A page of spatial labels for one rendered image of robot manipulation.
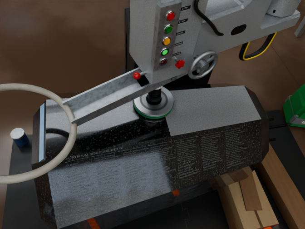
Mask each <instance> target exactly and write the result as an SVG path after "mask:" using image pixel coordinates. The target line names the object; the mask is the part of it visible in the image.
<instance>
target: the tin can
mask: <svg viewBox="0 0 305 229"><path fill-rule="evenodd" d="M10 135H11V138H12V139H13V140H14V142H15V143H16V145H17V146H19V147H22V146H25V145H27V143H28V141H29V139H28V137H27V136H26V134H25V132H24V130H23V129H22V128H16V129H14V130H12V131H11V133H10Z"/></svg>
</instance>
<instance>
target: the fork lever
mask: <svg viewBox="0 0 305 229"><path fill-rule="evenodd" d="M135 72H139V73H141V72H142V71H141V69H140V68H139V67H138V68H136V69H133V70H132V71H129V72H127V73H125V74H123V75H120V76H118V77H116V78H114V79H111V80H109V81H107V82H105V83H102V84H100V85H98V86H96V87H93V88H91V89H89V90H87V91H85V92H83V93H81V94H78V95H76V96H74V97H72V98H69V99H67V100H65V101H63V102H62V104H63V105H69V106H70V108H71V110H72V111H73V113H74V116H75V118H74V119H72V120H71V121H70V122H71V123H72V124H74V123H76V124H77V126H79V125H81V124H84V123H86V122H88V121H90V120H92V119H94V118H96V117H98V116H100V115H103V114H105V113H107V112H109V111H111V110H113V109H115V108H117V107H119V106H121V105H123V104H125V103H127V102H129V101H132V100H134V99H136V98H138V97H140V96H142V95H144V94H146V93H148V92H151V91H153V90H155V89H157V88H159V87H161V86H163V85H165V84H167V83H170V82H172V81H175V80H176V79H178V78H180V77H182V76H184V75H187V74H188V72H186V73H184V74H181V75H178V76H175V77H172V78H170V79H167V80H164V81H162V82H159V83H156V84H153V85H152V84H150V83H149V84H147V85H145V86H143V87H141V86H140V84H139V83H138V81H137V80H136V79H134V78H133V74H134V73H135Z"/></svg>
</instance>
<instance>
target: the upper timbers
mask: <svg viewBox="0 0 305 229"><path fill-rule="evenodd" d="M252 174H253V177H254V181H255V184H256V189H257V192H258V195H259V199H260V203H261V207H262V210H252V211H246V209H245V204H244V200H243V197H242V192H241V188H240V184H239V181H238V182H235V183H233V184H230V185H227V186H225V187H223V188H224V191H225V194H226V197H227V200H228V203H229V206H230V208H231V211H232V214H233V217H234V220H235V223H236V226H237V228H238V229H264V228H267V227H271V228H273V227H274V226H276V225H278V224H279V223H278V220H277V218H276V216H275V214H274V212H273V209H272V207H271V205H270V203H269V201H268V198H267V196H266V194H265V192H264V190H263V188H262V185H261V183H260V181H259V179H258V177H257V175H256V172H255V170H254V171H253V172H252Z"/></svg>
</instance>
